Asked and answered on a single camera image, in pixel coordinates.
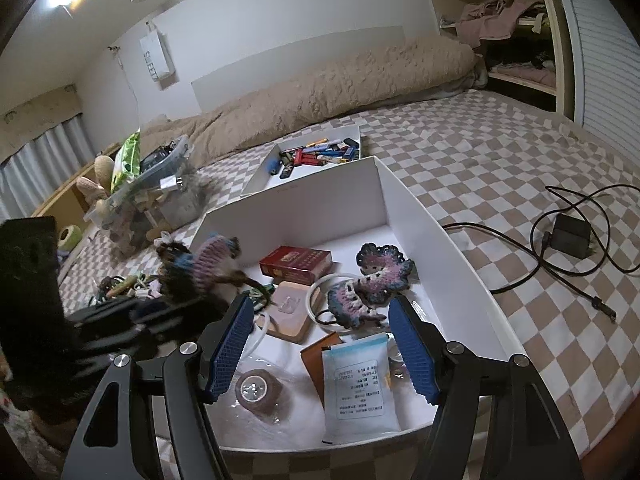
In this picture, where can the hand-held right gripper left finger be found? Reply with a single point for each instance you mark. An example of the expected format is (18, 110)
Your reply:
(225, 355)

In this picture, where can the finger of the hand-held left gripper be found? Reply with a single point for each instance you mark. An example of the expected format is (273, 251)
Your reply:
(165, 325)

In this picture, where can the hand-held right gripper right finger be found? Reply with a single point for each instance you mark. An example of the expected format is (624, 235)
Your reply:
(415, 355)

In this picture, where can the wooden rounded square lid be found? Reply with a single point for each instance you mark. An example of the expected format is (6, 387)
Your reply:
(280, 325)

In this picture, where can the brown bandage roll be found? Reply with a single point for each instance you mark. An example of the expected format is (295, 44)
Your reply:
(270, 405)

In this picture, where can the white blue pouch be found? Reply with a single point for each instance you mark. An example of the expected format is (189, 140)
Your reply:
(360, 395)

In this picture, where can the dark crocheted pouch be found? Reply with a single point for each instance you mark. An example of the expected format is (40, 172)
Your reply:
(210, 260)

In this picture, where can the brown card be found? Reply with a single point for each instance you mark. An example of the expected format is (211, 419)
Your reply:
(312, 370)

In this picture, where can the red cigarette box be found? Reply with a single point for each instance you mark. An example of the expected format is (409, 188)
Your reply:
(295, 262)

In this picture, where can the white shoe box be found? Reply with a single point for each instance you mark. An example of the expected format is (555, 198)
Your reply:
(300, 200)

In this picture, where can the green avocado plush toy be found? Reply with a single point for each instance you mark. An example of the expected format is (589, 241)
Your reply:
(70, 236)

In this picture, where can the wooden bedside shelf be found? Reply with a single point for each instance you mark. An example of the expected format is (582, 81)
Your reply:
(55, 200)

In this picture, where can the pink blue crocheted doily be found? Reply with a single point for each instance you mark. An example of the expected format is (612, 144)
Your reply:
(375, 280)

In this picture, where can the clear plastic bag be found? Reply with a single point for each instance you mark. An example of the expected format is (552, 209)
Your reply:
(300, 425)

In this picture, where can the grey curtain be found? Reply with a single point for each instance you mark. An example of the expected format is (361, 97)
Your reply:
(40, 160)

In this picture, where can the clear plastic storage bin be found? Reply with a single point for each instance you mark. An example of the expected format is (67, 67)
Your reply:
(175, 205)

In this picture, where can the brown plush toy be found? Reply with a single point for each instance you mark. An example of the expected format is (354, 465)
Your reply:
(102, 167)

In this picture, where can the green wet wipes packet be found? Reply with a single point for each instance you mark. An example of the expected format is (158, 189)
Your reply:
(127, 160)

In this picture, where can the beige curtain valance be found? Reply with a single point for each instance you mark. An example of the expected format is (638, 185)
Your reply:
(35, 115)

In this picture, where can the white box lid tray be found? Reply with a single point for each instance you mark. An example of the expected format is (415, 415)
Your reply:
(260, 180)

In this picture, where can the pile of colourful lighters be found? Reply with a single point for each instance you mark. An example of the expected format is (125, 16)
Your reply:
(310, 155)

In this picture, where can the white hanging paper bag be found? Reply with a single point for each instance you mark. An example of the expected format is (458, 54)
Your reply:
(157, 60)

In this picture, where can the beige quilt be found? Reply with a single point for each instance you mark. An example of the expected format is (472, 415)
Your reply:
(325, 90)

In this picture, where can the white headboard panel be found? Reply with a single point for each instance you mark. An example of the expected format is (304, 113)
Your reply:
(300, 65)

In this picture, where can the built-in closet shelf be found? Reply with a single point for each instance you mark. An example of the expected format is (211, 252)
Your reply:
(520, 80)

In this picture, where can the white slatted sliding door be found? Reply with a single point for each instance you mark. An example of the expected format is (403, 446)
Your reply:
(600, 85)

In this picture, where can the pink clothes pile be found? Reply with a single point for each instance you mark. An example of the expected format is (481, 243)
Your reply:
(495, 20)

